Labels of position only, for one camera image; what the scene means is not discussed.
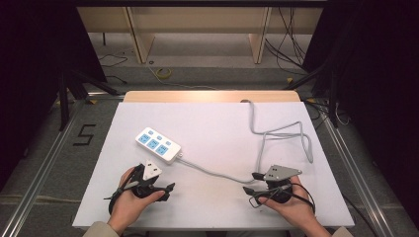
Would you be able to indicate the person's left hand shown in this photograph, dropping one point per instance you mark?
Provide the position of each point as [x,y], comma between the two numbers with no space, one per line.
[126,207]

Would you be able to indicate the white power strip blue sockets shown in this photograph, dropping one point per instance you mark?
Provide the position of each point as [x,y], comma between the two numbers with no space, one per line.
[158,145]

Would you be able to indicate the white board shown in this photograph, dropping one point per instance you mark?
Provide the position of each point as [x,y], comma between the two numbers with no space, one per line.
[217,131]

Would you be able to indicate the aluminium rail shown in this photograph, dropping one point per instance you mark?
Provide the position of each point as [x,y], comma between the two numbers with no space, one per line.
[36,177]
[359,184]

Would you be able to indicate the wooden table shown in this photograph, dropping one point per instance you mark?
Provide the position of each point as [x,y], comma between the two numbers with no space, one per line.
[210,96]

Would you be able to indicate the black metal stand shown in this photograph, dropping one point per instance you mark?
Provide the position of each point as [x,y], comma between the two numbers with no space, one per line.
[66,98]
[332,98]

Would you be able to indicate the person's right hand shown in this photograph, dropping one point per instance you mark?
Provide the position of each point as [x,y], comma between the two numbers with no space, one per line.
[294,209]

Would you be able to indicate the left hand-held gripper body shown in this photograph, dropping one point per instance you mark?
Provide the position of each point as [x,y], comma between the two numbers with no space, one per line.
[145,184]

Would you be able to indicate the black curtain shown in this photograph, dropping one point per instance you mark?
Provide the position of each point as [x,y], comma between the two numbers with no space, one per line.
[29,65]
[378,82]

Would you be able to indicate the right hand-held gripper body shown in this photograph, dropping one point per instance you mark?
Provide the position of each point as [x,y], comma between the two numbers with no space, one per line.
[280,174]

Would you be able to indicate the wooden table frame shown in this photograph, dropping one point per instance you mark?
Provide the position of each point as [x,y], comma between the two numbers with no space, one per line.
[197,19]

